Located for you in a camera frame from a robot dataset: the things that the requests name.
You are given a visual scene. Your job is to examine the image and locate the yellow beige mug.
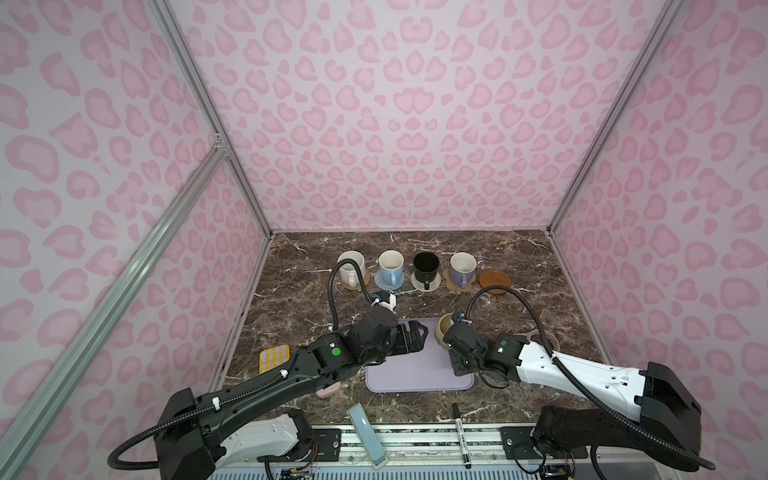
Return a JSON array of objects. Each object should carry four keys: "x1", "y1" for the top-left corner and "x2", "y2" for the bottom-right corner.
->
[{"x1": 434, "y1": 313, "x2": 453, "y2": 350}]

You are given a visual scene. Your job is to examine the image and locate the white speckled mug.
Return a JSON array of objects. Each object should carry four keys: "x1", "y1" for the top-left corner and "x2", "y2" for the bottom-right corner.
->
[{"x1": 337, "y1": 250, "x2": 368, "y2": 290}]

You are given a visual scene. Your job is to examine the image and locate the round brown cork coaster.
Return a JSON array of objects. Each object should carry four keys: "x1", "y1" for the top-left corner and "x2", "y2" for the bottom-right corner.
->
[{"x1": 478, "y1": 268, "x2": 511, "y2": 295}]

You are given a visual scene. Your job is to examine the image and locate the light blue mug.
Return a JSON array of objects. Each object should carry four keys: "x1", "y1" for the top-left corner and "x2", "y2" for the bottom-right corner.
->
[{"x1": 378, "y1": 250, "x2": 404, "y2": 273}]

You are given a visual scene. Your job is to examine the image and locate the lavender mug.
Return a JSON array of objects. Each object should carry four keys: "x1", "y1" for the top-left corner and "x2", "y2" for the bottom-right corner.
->
[{"x1": 449, "y1": 252, "x2": 477, "y2": 290}]

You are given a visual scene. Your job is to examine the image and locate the black mug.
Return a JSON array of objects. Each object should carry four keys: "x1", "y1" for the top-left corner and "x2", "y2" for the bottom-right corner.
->
[{"x1": 413, "y1": 251, "x2": 440, "y2": 286}]

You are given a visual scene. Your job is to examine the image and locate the blue woven round coaster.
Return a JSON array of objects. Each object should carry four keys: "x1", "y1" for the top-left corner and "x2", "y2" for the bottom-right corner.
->
[{"x1": 374, "y1": 270, "x2": 405, "y2": 291}]

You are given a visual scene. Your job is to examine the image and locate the flower shaped cork coaster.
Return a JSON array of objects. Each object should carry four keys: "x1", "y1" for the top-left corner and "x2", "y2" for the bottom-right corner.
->
[{"x1": 442, "y1": 270, "x2": 477, "y2": 293}]

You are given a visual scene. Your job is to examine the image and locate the white multicolour stitched coaster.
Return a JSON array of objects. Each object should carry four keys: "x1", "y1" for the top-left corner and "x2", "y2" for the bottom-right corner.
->
[{"x1": 410, "y1": 273, "x2": 442, "y2": 292}]

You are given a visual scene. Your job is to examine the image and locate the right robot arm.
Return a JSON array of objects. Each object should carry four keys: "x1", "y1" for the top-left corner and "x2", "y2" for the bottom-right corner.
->
[{"x1": 436, "y1": 321, "x2": 713, "y2": 472}]

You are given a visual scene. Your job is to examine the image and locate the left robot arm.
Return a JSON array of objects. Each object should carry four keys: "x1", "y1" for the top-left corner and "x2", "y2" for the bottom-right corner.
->
[{"x1": 153, "y1": 305, "x2": 428, "y2": 479}]

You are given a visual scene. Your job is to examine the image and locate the orange woven rattan coaster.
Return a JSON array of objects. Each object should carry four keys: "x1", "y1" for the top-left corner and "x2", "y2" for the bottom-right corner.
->
[{"x1": 338, "y1": 270, "x2": 371, "y2": 291}]

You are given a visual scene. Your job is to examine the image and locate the lavender plastic tray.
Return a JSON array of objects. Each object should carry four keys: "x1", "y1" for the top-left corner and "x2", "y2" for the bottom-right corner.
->
[{"x1": 364, "y1": 318, "x2": 474, "y2": 394}]

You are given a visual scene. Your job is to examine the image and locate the black marker pen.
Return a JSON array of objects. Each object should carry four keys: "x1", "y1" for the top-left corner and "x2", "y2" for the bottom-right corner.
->
[{"x1": 452, "y1": 403, "x2": 472, "y2": 470}]

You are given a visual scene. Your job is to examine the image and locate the pink pencil case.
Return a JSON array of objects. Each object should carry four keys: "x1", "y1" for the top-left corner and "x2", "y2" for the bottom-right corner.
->
[{"x1": 316, "y1": 382, "x2": 343, "y2": 399}]

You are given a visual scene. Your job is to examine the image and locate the white tape roll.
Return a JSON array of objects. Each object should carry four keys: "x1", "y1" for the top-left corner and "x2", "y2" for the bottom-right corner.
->
[{"x1": 526, "y1": 330, "x2": 561, "y2": 351}]

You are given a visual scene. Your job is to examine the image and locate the light blue whiteboard eraser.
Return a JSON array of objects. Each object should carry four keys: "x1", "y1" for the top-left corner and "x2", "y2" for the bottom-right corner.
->
[{"x1": 348, "y1": 403, "x2": 388, "y2": 470}]

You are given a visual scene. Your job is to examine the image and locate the yellow calculator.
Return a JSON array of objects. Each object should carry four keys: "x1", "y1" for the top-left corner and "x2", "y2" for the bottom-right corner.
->
[{"x1": 258, "y1": 344, "x2": 290, "y2": 374}]

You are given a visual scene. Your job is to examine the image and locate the left diagonal aluminium strut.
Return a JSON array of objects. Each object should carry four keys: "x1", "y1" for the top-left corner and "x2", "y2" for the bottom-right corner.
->
[{"x1": 1, "y1": 146, "x2": 229, "y2": 479}]

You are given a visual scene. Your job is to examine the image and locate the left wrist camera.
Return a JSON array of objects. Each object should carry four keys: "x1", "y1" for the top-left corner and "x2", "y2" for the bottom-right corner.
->
[{"x1": 371, "y1": 291, "x2": 397, "y2": 312}]

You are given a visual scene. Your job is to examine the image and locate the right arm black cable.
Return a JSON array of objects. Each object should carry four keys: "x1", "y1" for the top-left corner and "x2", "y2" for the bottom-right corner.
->
[{"x1": 464, "y1": 285, "x2": 717, "y2": 472}]

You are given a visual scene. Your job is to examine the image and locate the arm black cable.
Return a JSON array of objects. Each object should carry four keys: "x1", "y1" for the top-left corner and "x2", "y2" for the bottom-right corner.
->
[
  {"x1": 107, "y1": 257, "x2": 376, "y2": 472},
  {"x1": 464, "y1": 285, "x2": 717, "y2": 472}
]

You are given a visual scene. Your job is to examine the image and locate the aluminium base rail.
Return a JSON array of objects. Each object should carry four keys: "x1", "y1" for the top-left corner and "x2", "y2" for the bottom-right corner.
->
[{"x1": 209, "y1": 423, "x2": 691, "y2": 480}]

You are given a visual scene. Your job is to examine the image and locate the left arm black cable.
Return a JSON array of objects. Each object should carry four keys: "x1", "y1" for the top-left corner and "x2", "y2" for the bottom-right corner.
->
[{"x1": 107, "y1": 257, "x2": 376, "y2": 472}]

